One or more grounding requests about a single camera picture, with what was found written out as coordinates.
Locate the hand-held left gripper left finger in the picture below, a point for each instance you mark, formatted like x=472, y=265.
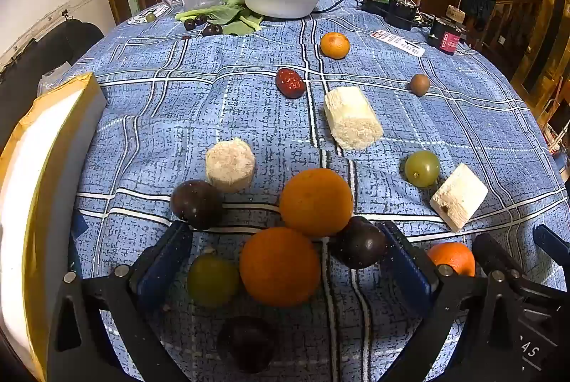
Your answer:
x=162, y=264

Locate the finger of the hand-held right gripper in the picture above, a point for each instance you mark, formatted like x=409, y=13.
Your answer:
x=490, y=250
x=550, y=239

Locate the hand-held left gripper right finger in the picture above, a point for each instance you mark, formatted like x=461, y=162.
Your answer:
x=403, y=264

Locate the small orange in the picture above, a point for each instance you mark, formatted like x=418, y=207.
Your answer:
x=452, y=258

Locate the dark purple plum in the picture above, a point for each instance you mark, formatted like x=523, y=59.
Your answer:
x=360, y=243
x=247, y=342
x=196, y=204

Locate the large green grape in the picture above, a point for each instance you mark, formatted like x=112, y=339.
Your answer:
x=213, y=280
x=421, y=168

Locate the wedge-cut sugarcane piece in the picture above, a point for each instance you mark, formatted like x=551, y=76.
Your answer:
x=458, y=197

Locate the large orange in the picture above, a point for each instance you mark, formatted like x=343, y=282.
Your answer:
x=280, y=266
x=316, y=202

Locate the white foam box yellow tape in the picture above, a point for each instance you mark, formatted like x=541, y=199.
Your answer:
x=26, y=195

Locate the small tangerine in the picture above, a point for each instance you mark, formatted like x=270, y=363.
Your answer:
x=335, y=45

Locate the blue plaid tablecloth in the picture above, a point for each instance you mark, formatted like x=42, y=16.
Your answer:
x=200, y=106

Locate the brown longan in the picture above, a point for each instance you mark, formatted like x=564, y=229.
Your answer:
x=420, y=84

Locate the red jujube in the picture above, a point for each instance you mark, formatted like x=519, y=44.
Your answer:
x=289, y=83

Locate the clear plastic bag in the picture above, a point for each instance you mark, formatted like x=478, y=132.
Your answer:
x=51, y=79

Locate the maroon cylinder jar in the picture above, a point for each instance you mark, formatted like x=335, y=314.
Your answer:
x=445, y=37

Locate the white red card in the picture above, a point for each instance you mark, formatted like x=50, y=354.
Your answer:
x=397, y=42

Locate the black sofa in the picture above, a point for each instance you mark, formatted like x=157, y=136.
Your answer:
x=31, y=61

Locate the small green grape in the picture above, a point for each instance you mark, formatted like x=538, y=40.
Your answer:
x=151, y=17

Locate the white printed plate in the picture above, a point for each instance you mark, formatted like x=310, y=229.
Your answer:
x=138, y=18

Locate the leafy green vegetable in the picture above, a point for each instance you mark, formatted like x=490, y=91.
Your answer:
x=236, y=19

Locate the black power strip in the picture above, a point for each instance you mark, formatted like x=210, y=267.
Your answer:
x=392, y=8

